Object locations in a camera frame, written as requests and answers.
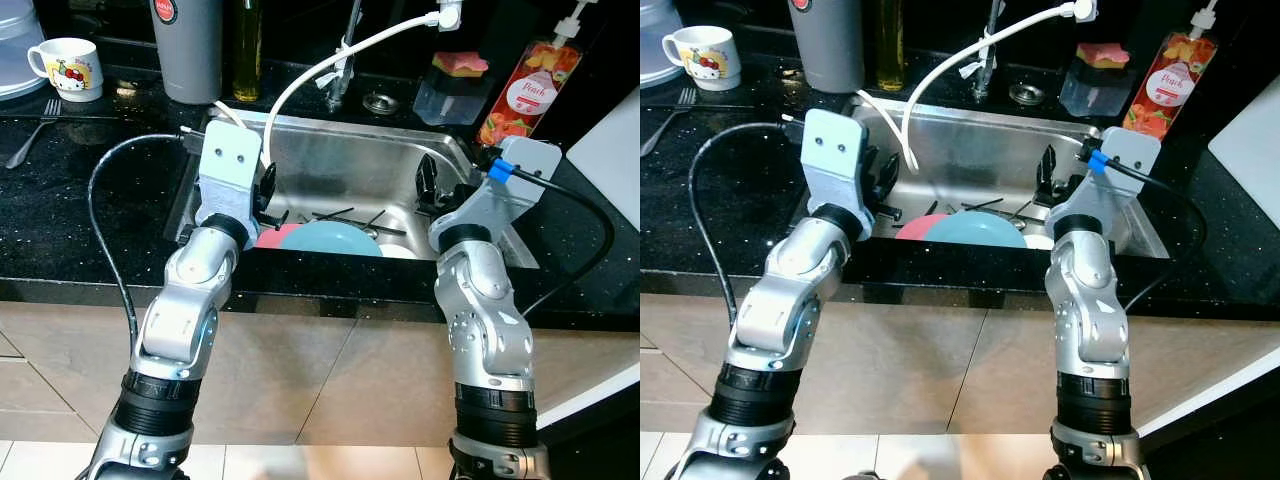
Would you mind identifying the pink plate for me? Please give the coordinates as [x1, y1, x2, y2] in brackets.
[895, 213, 946, 241]
[255, 222, 301, 251]

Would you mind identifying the light blue plate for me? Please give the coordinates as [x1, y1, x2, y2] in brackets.
[280, 220, 386, 259]
[922, 210, 1029, 249]

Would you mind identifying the metal kitchen faucet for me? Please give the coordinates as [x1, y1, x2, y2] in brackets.
[325, 0, 363, 113]
[970, 0, 1006, 103]

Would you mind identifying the beige kitchen base cabinet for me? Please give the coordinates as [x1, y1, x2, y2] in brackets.
[640, 290, 1280, 436]
[0, 300, 641, 446]

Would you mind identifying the stainless steel sink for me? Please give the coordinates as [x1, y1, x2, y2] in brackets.
[790, 95, 1171, 259]
[165, 105, 541, 269]

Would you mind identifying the pink yellow sponge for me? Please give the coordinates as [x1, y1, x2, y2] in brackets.
[430, 52, 491, 78]
[1077, 42, 1131, 69]

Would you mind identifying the peach dish soap bottle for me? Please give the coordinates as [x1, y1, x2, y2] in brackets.
[475, 0, 591, 148]
[1122, 0, 1223, 139]

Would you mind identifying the yellow oil glass bottle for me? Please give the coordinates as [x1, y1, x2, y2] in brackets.
[232, 0, 264, 101]
[875, 0, 906, 93]

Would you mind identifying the white tape strip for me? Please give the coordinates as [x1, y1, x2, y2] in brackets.
[325, 40, 361, 86]
[958, 30, 1001, 79]

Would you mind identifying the grey water jug red logo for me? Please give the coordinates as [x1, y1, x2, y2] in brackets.
[150, 0, 223, 104]
[788, 0, 866, 94]

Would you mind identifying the white plastic board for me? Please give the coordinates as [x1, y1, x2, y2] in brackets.
[595, 85, 641, 231]
[1207, 75, 1280, 206]

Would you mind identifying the silver metal fork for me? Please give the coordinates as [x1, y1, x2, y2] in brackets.
[642, 88, 698, 158]
[5, 98, 63, 169]

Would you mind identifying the white cartoon cat mug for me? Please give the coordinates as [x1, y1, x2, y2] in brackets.
[27, 38, 104, 103]
[663, 25, 743, 91]

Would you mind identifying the clear plastic food cover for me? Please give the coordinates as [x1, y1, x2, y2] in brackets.
[0, 0, 48, 101]
[640, 0, 684, 89]

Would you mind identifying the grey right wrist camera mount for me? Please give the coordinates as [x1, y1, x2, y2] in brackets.
[1050, 127, 1161, 236]
[435, 137, 563, 246]

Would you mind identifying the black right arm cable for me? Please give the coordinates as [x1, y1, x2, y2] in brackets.
[1085, 145, 1208, 306]
[480, 150, 616, 316]

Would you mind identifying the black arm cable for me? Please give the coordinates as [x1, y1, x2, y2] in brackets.
[480, 150, 616, 316]
[688, 122, 811, 331]
[1085, 145, 1208, 306]
[88, 125, 206, 346]

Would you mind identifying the white flexible hose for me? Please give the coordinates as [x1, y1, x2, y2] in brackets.
[210, 0, 466, 166]
[855, 0, 1098, 169]

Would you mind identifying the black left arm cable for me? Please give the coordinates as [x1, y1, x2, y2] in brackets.
[688, 122, 811, 331]
[88, 125, 206, 346]

